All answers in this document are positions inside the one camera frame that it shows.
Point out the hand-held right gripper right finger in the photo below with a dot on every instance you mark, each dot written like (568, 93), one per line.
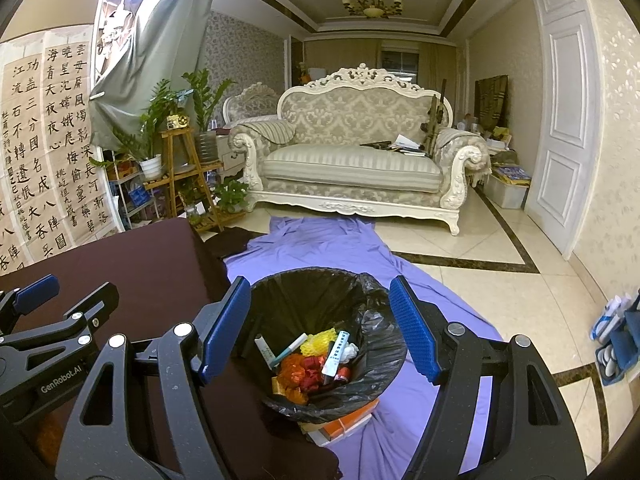
(415, 330)

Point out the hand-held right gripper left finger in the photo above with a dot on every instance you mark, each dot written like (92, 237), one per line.
(225, 332)

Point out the small green floor plant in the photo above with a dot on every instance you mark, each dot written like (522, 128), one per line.
(232, 195)

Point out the dark red wrapper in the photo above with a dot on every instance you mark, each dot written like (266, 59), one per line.
(312, 369)

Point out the papers on sofa seat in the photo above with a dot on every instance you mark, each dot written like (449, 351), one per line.
(400, 145)

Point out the small gold ornament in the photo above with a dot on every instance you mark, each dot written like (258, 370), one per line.
(178, 122)

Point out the white tissue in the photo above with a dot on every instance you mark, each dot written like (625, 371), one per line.
(353, 351)

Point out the leafy plant in white pot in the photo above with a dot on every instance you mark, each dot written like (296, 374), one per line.
(150, 125)

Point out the orange box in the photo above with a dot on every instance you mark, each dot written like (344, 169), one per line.
(350, 420)

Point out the white flat box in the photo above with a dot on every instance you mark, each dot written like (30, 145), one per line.
(315, 432)

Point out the white storage box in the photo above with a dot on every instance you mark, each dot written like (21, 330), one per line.
(507, 190)

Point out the blue fabric organiser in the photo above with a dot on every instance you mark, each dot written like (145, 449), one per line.
(625, 347)

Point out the metal shelf with blue crate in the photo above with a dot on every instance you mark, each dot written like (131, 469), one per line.
(132, 195)

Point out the grey curtain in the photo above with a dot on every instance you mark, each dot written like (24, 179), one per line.
(150, 60)

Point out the orange red mesh waste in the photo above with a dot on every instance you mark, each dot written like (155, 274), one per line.
(290, 377)

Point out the white pen with teal tip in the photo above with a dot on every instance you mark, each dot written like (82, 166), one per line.
(292, 346)

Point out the black cloth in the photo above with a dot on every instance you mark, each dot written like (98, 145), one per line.
(230, 245)

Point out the white and blue sneaker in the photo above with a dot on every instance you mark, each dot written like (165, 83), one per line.
(607, 317)

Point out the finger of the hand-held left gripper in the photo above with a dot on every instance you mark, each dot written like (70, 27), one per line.
(97, 305)
(37, 291)

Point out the toy rifle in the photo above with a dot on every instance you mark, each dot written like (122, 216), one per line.
(434, 115)

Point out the tall plant in grey pot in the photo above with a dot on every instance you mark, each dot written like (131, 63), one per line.
(207, 110)

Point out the yellow foam fruit net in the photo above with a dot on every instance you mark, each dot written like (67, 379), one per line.
(316, 344)

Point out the dark brown patterned panel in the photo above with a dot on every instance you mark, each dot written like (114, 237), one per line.
(491, 102)

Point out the wooden plant stand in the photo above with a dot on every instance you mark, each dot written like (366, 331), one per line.
(185, 180)

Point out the white door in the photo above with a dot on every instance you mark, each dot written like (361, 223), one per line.
(565, 110)

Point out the ornate white sofa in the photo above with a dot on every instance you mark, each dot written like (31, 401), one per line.
(350, 165)

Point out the ornate white armchair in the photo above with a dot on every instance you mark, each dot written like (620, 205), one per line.
(250, 102)

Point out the bin with black bag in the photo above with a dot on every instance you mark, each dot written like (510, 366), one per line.
(310, 300)

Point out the purple cloth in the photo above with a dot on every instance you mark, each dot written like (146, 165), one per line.
(320, 245)

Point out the small white tube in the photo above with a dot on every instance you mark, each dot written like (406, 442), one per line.
(263, 352)

